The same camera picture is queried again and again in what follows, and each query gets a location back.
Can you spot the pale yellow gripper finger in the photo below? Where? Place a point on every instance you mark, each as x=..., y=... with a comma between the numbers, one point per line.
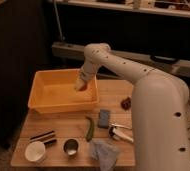
x=79, y=83

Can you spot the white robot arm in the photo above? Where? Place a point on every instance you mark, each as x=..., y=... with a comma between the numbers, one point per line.
x=158, y=106

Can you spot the small metal cup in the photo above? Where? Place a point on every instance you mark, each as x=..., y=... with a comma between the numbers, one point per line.
x=71, y=147

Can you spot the yellow plastic bin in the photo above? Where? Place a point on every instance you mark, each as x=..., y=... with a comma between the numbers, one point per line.
x=53, y=91

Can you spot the blue sponge block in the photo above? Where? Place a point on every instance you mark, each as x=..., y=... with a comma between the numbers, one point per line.
x=104, y=118

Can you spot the grey vertical pole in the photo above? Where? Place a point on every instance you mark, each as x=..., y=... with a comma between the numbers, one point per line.
x=61, y=36

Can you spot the green chili pepper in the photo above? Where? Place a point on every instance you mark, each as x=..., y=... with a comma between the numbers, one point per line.
x=90, y=130

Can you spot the silver metal fork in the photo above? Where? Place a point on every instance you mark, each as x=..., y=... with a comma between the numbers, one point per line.
x=121, y=126

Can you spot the lower black stick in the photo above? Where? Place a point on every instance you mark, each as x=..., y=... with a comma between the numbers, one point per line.
x=50, y=141

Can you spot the grey crumpled cloth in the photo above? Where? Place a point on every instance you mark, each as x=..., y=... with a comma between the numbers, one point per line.
x=105, y=153

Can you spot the white ceramic bowl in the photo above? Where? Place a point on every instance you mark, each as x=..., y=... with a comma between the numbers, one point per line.
x=35, y=152

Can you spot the upper white shelf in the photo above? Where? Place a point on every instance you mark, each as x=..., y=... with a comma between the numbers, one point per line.
x=129, y=8

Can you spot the grey metal shelf rail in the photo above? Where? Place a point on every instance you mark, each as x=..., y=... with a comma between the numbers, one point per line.
x=72, y=51

